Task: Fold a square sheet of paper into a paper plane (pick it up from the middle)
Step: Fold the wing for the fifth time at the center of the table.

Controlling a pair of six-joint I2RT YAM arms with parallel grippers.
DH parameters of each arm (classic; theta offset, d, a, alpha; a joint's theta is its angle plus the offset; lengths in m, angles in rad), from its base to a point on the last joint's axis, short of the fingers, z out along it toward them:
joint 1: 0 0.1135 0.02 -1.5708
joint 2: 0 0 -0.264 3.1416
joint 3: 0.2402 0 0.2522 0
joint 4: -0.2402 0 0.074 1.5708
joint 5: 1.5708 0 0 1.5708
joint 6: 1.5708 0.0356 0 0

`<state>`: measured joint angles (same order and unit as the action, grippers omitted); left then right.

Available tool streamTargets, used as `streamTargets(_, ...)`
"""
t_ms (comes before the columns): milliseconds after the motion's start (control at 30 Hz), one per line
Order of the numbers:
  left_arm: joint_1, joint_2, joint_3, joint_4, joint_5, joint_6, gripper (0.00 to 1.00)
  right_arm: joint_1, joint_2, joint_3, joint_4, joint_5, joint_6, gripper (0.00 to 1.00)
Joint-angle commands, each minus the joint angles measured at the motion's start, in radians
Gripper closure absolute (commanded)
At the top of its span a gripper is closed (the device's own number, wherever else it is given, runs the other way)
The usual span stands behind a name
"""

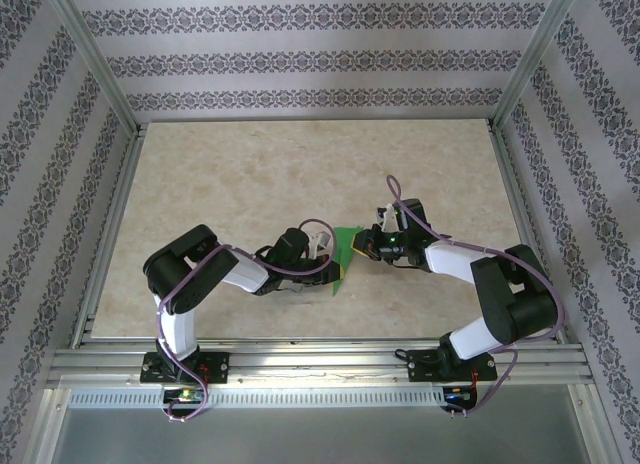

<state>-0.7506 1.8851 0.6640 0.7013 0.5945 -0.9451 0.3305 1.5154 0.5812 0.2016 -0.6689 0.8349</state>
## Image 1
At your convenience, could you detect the grey metal panel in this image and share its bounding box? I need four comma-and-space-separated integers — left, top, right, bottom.
37, 406, 609, 464

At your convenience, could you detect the slotted grey cable duct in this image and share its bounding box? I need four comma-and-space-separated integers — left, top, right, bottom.
67, 387, 447, 409

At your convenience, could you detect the aluminium mounting rail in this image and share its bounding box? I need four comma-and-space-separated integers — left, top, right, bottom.
47, 339, 594, 388

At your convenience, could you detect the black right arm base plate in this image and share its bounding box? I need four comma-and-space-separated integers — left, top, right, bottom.
407, 348, 498, 384

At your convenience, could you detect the aluminium side rail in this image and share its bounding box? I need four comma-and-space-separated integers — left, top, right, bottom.
69, 123, 150, 348
487, 122, 569, 343

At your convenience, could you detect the green paper sheet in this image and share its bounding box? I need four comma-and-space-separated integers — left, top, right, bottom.
330, 225, 365, 300

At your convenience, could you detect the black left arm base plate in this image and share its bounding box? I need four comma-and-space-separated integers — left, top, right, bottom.
141, 352, 231, 384

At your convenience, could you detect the aluminium frame post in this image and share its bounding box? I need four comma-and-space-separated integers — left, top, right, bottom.
42, 0, 142, 135
491, 0, 586, 135

